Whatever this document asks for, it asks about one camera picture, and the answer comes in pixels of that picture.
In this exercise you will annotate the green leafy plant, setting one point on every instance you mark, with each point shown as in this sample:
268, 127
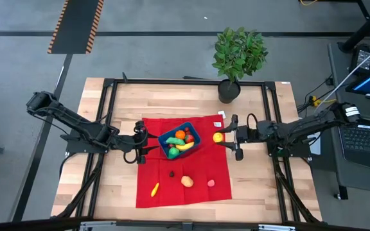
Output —
239, 51

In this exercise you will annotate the orange toy tangerine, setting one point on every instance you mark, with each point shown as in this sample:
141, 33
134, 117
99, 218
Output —
180, 134

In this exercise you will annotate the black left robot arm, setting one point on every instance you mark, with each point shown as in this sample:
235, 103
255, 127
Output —
75, 123

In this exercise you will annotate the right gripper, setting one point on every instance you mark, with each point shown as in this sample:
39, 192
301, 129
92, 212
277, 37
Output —
252, 133

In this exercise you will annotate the small yellow toy pepper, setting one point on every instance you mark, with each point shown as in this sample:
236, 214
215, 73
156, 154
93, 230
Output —
155, 190

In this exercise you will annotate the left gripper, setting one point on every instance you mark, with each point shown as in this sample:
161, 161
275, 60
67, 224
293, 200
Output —
132, 142

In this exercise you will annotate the black toy blackberry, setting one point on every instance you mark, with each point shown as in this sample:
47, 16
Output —
171, 174

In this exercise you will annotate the silver aluminium bracket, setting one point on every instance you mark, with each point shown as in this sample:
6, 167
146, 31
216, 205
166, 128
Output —
98, 225
276, 228

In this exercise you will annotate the yellow toy lemon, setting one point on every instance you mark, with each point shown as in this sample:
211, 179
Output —
218, 137

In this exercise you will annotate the red cloth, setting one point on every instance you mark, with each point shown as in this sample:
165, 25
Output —
198, 170

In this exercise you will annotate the beige toy potato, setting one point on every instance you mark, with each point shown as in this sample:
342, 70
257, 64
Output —
187, 181

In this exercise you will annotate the pink textured toy fruit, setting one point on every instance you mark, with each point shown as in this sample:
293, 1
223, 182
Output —
211, 183

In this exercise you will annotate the green toy pear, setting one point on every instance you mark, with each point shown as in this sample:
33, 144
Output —
173, 153

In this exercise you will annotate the black orange-striped floor mat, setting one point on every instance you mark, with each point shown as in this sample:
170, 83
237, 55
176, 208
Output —
75, 25

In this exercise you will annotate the black power adapter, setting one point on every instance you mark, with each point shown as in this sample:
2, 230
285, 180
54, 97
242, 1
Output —
361, 57

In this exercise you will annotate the black desk leg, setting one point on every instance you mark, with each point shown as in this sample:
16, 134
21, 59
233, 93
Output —
365, 29

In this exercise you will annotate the black aluminium table frame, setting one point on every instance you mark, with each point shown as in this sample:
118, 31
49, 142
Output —
188, 81

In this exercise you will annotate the blue plastic tupperware container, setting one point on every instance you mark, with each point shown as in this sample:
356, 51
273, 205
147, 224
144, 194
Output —
195, 146

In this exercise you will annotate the yellow toy banana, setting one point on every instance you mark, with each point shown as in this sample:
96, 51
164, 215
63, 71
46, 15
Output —
185, 147

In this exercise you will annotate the black crossbar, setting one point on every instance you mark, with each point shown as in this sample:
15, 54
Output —
27, 224

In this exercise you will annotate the white paper tag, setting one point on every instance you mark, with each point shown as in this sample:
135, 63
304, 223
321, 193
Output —
222, 115
217, 124

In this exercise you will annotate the red toy strawberry green leaf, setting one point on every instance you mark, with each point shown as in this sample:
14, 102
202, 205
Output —
189, 138

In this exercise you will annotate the black plant pot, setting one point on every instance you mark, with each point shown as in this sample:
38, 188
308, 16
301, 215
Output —
228, 93

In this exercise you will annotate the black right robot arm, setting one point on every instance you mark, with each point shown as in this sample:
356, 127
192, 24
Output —
316, 123

